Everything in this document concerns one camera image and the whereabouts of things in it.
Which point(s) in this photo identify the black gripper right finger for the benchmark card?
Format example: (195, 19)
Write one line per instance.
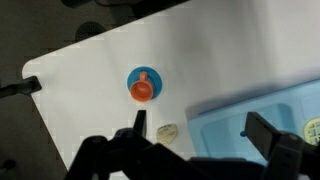
(261, 135)

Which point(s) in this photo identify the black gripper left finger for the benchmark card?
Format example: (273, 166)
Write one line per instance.
(140, 122)

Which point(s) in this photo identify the orange toy mug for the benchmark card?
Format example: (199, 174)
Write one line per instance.
(141, 90)

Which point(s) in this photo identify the cream toy sponge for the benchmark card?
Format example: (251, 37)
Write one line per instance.
(167, 132)

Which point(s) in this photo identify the blue toy sink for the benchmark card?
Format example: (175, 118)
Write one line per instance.
(220, 123)

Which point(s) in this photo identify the blue toy saucer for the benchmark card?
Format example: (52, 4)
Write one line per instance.
(156, 78)

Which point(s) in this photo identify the black stand equipment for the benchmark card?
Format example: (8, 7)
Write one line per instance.
(20, 87)

